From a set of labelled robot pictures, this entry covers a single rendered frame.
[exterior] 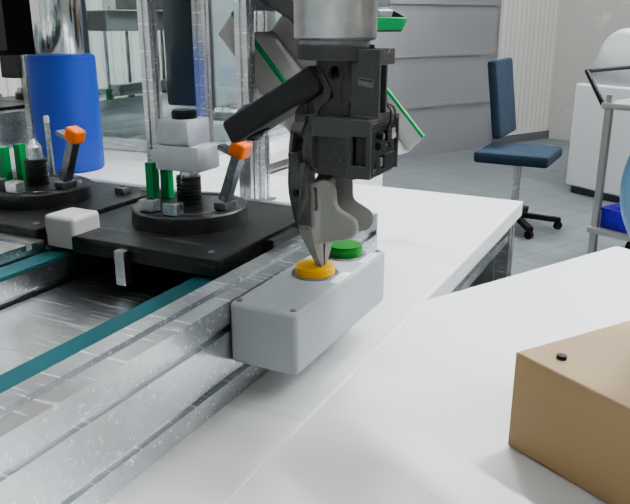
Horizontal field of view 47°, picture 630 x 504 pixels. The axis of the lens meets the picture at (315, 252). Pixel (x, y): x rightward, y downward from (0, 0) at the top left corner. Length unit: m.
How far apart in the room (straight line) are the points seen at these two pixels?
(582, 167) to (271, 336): 5.02
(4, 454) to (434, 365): 0.44
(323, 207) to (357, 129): 0.09
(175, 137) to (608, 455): 0.57
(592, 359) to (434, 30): 6.36
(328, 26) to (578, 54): 7.53
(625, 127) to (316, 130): 4.76
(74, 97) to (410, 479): 1.37
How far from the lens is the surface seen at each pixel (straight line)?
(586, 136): 5.55
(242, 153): 0.84
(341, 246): 0.78
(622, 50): 5.42
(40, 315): 0.80
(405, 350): 0.81
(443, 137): 7.13
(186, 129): 0.86
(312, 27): 0.65
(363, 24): 0.65
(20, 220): 0.96
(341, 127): 0.65
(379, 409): 0.69
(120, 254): 0.81
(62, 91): 1.79
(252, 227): 0.86
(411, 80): 6.77
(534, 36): 8.02
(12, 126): 2.26
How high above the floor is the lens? 1.20
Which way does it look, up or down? 18 degrees down
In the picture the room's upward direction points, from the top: straight up
